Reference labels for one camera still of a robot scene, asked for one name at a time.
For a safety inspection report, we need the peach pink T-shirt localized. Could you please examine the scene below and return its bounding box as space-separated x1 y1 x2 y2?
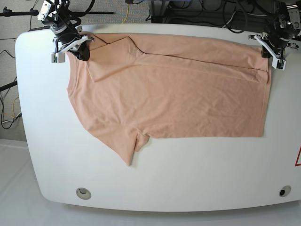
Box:
67 34 271 165

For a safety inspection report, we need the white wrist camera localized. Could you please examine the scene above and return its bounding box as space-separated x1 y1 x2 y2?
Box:
272 57 286 70
51 52 65 63

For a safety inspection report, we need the red triangle sticker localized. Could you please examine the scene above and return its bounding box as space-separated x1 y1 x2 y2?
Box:
295 148 301 167

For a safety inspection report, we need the right black table grommet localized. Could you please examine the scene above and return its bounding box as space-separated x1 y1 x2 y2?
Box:
279 186 291 197

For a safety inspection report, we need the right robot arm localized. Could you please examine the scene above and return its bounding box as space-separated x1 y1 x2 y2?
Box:
38 0 95 63

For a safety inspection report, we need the left grey table grommet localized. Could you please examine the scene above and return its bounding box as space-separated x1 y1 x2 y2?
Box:
76 188 91 200

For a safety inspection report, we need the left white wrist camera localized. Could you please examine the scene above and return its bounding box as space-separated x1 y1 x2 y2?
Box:
272 57 286 70

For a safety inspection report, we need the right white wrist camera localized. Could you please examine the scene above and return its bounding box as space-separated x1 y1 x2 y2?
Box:
51 52 65 63

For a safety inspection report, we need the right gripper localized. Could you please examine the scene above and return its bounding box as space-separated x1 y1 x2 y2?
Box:
52 26 94 61

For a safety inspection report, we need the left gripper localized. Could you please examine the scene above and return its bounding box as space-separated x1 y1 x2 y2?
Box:
248 28 299 59

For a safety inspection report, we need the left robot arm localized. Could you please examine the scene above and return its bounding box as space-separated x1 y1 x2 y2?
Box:
247 0 301 62

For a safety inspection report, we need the yellow cable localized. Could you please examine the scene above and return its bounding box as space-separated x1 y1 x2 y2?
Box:
122 3 131 24

